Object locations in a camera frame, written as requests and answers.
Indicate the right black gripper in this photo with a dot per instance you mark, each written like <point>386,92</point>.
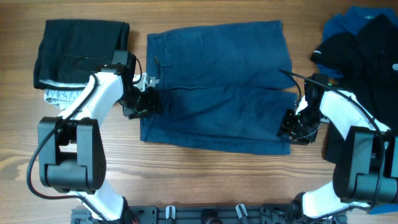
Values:
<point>286,127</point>

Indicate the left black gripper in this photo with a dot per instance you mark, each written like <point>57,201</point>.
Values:
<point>152,104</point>

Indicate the dark blue shorts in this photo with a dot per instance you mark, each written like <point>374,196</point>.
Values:
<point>221,87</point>

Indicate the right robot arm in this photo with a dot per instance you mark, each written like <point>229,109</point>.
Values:
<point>365,175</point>

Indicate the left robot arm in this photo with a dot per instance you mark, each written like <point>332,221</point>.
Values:
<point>69,161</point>

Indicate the grey patterned folded cloth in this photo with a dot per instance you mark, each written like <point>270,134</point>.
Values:
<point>61,99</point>

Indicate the black polo shirt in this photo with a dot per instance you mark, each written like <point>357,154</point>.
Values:
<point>368,64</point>

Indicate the folded black garment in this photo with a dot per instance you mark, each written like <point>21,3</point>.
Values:
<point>72,48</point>

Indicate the blue polo shirt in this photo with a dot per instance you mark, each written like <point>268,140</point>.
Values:
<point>352,21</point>

